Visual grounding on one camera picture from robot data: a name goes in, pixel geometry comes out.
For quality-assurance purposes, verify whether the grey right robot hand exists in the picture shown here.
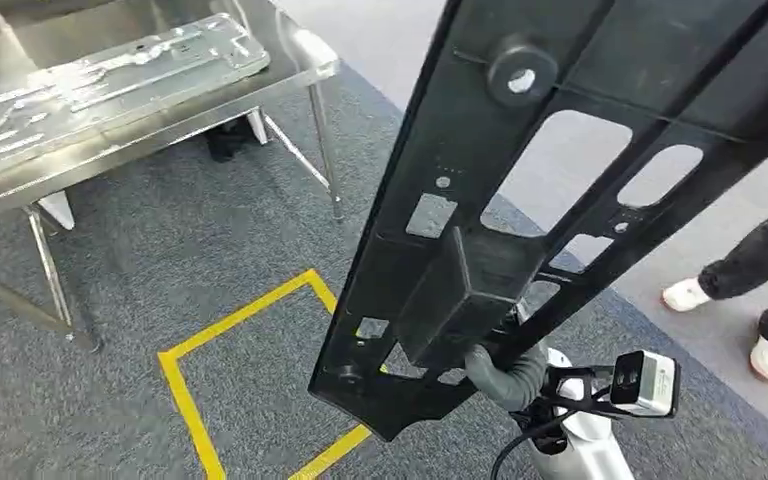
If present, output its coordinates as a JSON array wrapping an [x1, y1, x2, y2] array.
[[464, 343, 551, 413]]

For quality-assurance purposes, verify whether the black plastic plate frame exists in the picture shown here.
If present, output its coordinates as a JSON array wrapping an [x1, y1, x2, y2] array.
[[307, 0, 768, 444]]

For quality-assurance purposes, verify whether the steel table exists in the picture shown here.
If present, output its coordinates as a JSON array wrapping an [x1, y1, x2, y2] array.
[[0, 0, 348, 354]]

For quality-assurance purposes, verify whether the shiny metal plate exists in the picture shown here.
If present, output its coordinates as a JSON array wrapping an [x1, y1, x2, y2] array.
[[0, 12, 272, 191]]

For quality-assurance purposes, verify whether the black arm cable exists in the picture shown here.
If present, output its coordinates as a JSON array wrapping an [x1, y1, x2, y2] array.
[[488, 397, 614, 480]]

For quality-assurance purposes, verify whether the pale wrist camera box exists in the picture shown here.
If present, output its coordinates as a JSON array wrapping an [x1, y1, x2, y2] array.
[[608, 349, 683, 421]]

